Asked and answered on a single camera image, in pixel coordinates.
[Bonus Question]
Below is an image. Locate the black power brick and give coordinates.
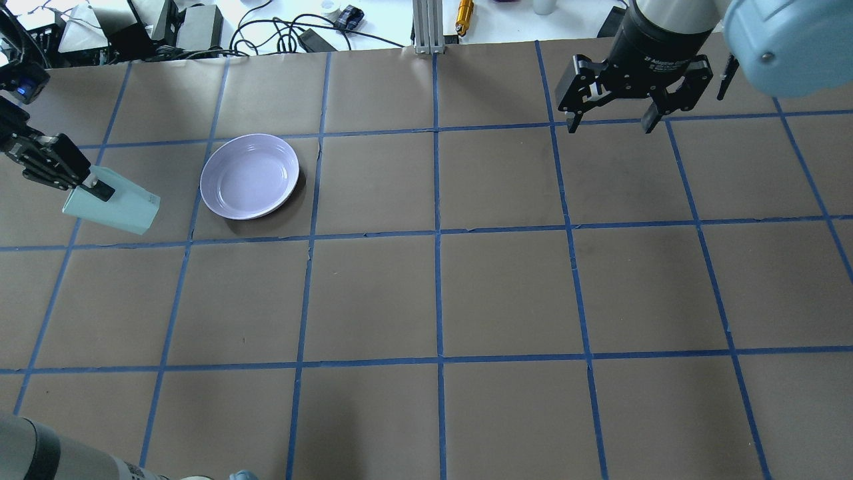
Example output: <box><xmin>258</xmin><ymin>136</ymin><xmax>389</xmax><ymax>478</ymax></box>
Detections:
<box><xmin>297</xmin><ymin>29</ymin><xmax>337</xmax><ymax>53</ymax></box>

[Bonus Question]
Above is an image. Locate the lilac plate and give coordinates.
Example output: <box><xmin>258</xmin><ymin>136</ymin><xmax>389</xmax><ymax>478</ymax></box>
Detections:
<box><xmin>200</xmin><ymin>133</ymin><xmax>301</xmax><ymax>221</ymax></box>

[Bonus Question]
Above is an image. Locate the mint green faceted cup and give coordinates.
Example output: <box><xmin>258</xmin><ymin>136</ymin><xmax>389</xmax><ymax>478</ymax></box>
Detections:
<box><xmin>62</xmin><ymin>166</ymin><xmax>161</xmax><ymax>235</ymax></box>

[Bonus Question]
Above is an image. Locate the yellow black tool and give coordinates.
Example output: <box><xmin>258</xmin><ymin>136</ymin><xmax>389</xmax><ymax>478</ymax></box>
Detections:
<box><xmin>454</xmin><ymin>0</ymin><xmax>474</xmax><ymax>37</ymax></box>

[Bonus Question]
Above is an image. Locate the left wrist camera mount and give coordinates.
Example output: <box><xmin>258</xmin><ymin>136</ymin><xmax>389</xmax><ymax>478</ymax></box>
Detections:
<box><xmin>1</xmin><ymin>4</ymin><xmax>51</xmax><ymax>105</ymax></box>

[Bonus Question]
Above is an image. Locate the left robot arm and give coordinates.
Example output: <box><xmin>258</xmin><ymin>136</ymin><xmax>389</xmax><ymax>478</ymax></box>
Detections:
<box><xmin>2</xmin><ymin>99</ymin><xmax>165</xmax><ymax>479</ymax></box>

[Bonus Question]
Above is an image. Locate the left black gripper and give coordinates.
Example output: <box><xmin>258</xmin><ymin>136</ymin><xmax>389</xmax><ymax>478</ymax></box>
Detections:
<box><xmin>1</xmin><ymin>97</ymin><xmax>115</xmax><ymax>203</ymax></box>

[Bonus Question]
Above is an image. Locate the aluminium frame post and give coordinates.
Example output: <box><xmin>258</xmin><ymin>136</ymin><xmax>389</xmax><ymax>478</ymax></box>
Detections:
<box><xmin>412</xmin><ymin>0</ymin><xmax>445</xmax><ymax>55</ymax></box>

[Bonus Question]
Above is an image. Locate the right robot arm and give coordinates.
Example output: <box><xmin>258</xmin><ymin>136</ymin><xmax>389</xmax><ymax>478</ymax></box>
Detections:
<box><xmin>555</xmin><ymin>1</ymin><xmax>852</xmax><ymax>133</ymax></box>

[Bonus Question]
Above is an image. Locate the black electronics box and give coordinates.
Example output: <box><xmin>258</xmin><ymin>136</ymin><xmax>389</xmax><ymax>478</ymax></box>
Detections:
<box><xmin>176</xmin><ymin>4</ymin><xmax>223</xmax><ymax>51</ymax></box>

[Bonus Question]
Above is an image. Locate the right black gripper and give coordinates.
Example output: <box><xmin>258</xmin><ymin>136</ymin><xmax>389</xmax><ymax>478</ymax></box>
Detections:
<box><xmin>556</xmin><ymin>5</ymin><xmax>713</xmax><ymax>134</ymax></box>

